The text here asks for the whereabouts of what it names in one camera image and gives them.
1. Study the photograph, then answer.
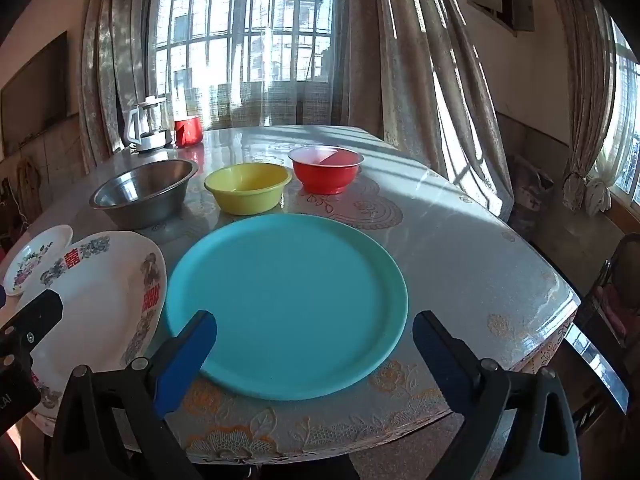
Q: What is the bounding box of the sheer white curtain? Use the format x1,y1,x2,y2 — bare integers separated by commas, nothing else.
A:
145,0,351,128

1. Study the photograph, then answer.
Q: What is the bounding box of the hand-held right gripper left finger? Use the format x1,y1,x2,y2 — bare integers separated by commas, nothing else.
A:
47,310,218,480

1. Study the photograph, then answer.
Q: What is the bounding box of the red mug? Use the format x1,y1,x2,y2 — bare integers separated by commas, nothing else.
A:
173,115,204,148

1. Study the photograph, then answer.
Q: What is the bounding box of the white glass coffee press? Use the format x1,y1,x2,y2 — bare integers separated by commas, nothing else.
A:
127,96,173,153

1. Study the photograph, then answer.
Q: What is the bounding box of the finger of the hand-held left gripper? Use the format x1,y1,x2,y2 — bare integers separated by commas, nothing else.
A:
0,289,64,368

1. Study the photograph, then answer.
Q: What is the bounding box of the yellow plastic bowl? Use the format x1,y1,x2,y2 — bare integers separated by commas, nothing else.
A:
204,162,292,216

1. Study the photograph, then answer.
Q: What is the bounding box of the grey patterned curtain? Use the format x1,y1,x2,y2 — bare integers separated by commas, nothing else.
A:
80,0,153,171
350,0,516,221

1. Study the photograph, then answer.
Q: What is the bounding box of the small white floral plate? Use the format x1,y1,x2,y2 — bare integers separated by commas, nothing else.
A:
2,225,74,297

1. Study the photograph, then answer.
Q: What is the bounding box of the barred window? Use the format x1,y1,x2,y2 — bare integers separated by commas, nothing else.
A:
150,0,346,126

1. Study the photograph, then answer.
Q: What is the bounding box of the teal plastic plate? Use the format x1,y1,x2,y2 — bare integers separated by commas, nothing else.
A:
164,213,408,401

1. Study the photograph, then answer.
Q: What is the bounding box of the wooden chair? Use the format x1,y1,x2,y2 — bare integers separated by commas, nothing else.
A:
575,232,640,411

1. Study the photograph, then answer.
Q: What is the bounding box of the red plastic bowl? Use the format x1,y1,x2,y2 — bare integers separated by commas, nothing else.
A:
287,145,365,195

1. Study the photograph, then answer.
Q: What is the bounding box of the large white printed plate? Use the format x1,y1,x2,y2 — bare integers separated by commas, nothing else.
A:
15,231,167,423

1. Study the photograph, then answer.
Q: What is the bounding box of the side window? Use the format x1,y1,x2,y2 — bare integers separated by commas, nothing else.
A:
595,20,640,211

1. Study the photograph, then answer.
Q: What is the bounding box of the wooden rack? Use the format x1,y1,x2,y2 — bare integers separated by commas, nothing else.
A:
17,157,43,221

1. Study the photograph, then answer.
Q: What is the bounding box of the stainless steel bowl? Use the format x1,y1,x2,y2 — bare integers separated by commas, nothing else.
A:
89,159,199,231

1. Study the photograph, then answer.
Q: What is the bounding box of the wall television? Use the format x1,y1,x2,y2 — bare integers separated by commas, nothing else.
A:
0,30,69,158

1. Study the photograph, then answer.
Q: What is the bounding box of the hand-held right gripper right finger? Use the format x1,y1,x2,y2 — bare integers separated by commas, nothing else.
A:
412,310,583,480

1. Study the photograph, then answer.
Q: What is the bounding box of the tied beige curtain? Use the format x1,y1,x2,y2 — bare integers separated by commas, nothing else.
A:
545,0,621,216

